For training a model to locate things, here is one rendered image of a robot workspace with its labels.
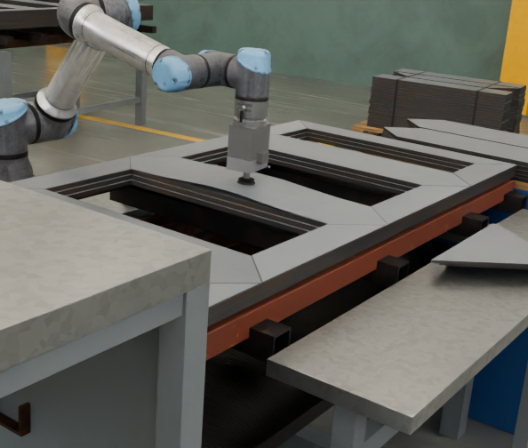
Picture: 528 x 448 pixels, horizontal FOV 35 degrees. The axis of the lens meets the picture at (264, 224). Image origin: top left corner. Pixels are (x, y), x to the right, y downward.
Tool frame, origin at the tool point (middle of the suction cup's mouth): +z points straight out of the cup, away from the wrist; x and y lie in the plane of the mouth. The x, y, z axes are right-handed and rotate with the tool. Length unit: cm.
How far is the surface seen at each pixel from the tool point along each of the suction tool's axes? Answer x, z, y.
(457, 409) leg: -44, 74, 62
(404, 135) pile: -10, 0, 85
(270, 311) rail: -31, 6, -46
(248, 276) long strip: -27, 0, -48
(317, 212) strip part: -21.8, -0.3, -7.5
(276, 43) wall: 355, 52, 716
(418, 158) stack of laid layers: -21, 2, 66
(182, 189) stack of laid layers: 12.1, 1.2, -8.1
